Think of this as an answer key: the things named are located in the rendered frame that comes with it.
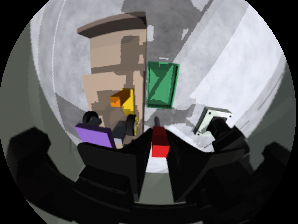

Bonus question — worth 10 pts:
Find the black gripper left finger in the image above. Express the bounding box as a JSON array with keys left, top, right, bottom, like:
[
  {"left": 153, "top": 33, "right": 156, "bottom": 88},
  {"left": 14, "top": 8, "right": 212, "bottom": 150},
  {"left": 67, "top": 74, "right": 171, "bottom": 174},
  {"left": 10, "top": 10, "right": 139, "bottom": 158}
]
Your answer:
[{"left": 77, "top": 127, "right": 153, "bottom": 202}]

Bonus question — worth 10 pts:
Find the red-headed pin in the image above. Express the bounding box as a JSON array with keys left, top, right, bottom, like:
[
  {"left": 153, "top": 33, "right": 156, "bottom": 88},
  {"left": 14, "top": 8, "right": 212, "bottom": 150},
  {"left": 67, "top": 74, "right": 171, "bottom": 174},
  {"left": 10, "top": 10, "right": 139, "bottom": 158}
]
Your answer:
[{"left": 152, "top": 117, "right": 169, "bottom": 159}]

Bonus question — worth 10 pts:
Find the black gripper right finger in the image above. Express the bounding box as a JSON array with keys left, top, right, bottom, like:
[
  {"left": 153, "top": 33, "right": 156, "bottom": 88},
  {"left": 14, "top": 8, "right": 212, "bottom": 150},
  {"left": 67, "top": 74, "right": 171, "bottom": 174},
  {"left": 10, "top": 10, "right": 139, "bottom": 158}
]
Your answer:
[{"left": 165, "top": 128, "right": 245, "bottom": 202}]

